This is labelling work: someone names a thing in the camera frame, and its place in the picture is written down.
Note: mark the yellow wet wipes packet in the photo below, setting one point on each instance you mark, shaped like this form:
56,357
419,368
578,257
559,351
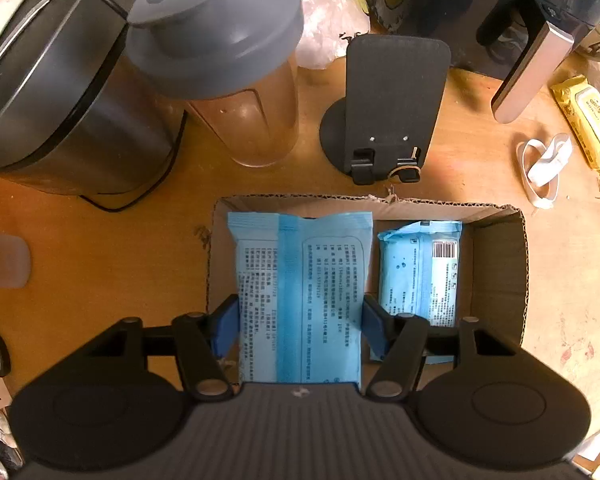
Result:
595,125

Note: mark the shaker bottle grey lid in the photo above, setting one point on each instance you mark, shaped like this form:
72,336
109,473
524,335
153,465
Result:
220,35

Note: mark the silver black rice cooker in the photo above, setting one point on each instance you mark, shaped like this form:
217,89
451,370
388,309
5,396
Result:
55,85

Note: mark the brown cardboard box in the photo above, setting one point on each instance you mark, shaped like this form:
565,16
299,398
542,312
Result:
495,270

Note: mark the black phone stand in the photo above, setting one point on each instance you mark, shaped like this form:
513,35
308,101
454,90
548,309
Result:
395,90

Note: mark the white elastic band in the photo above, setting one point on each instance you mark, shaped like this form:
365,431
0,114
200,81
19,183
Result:
547,172

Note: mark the wooden desktop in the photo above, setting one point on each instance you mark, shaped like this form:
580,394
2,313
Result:
130,260

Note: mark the blue framed-text wet wipes packet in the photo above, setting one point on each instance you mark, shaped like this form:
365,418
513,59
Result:
305,285

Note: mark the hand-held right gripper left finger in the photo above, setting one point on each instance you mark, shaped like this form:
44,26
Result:
225,325

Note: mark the white crumpled plastic bag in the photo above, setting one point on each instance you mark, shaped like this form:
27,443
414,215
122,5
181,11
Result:
325,20

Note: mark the blue barcode wet wipes packet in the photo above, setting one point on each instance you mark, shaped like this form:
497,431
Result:
415,275

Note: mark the translucent beige plastic lid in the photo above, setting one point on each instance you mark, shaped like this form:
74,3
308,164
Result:
5,260

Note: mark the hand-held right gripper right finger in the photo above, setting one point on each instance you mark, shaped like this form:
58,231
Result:
375,325

